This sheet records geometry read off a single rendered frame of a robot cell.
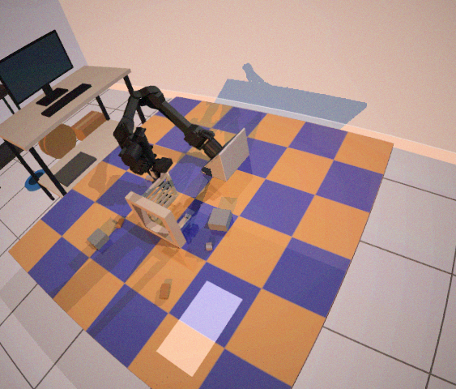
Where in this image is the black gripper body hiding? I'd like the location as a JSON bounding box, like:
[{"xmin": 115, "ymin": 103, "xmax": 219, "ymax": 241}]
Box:
[{"xmin": 141, "ymin": 145, "xmax": 173, "ymax": 173}]

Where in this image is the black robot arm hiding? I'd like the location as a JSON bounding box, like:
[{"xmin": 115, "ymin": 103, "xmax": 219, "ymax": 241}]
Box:
[{"xmin": 113, "ymin": 86, "xmax": 224, "ymax": 176}]

